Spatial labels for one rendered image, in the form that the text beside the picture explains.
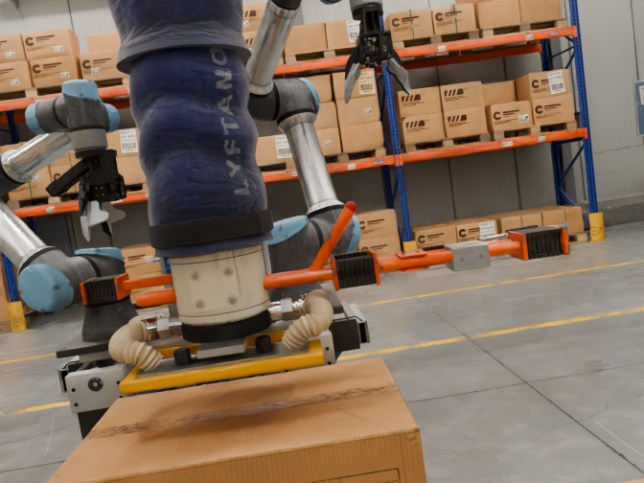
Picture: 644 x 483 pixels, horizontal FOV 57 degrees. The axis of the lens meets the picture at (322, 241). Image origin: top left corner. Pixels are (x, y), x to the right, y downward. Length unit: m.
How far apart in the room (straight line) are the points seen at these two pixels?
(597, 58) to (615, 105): 0.82
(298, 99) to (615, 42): 9.72
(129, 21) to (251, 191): 0.34
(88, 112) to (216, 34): 0.46
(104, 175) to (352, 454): 0.81
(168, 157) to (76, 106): 0.43
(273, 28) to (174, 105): 0.54
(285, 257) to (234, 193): 0.54
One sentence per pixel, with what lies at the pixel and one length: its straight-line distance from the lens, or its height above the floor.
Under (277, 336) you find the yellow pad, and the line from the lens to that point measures 1.18.
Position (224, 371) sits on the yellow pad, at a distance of 1.01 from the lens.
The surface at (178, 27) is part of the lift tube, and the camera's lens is 1.04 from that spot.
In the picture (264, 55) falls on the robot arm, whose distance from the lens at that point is 1.56.
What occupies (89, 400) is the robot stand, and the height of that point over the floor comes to 0.93.
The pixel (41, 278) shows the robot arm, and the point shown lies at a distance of 1.50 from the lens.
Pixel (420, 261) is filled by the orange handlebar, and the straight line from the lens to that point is 1.10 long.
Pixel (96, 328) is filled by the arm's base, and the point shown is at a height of 1.07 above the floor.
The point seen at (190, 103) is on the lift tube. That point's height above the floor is 1.51.
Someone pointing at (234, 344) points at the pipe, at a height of 1.10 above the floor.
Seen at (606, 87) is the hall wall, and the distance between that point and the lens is 11.01.
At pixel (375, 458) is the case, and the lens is 1.01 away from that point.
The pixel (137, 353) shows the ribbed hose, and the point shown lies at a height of 1.11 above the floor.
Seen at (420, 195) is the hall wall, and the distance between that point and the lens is 9.74.
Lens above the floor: 1.35
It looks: 5 degrees down
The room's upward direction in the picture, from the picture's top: 8 degrees counter-clockwise
